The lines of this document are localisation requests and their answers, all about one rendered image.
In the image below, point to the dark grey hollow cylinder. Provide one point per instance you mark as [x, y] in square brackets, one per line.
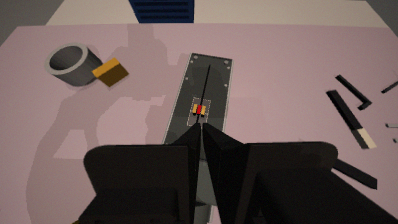
[73, 63]

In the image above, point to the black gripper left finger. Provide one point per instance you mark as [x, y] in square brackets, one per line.
[146, 166]

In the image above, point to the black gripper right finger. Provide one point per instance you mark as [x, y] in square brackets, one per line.
[233, 166]

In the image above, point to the brass cube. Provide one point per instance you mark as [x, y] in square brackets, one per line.
[110, 72]

